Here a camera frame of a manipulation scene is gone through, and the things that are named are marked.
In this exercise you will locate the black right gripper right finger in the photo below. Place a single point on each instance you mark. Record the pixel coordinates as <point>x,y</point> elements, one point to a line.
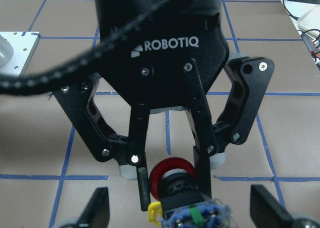
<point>266,211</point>

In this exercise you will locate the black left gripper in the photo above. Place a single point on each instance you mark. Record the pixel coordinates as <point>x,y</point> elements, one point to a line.
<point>193,35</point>

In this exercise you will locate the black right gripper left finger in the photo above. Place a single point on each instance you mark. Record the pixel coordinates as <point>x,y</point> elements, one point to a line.
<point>97,211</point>

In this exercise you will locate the red push button switch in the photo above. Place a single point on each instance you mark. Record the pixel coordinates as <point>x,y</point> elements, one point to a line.
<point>180,201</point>

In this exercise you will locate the beige plastic tray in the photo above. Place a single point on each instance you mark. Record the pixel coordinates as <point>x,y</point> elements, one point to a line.
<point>310,20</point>

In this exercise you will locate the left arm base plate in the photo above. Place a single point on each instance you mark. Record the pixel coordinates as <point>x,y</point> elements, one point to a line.
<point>16,51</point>

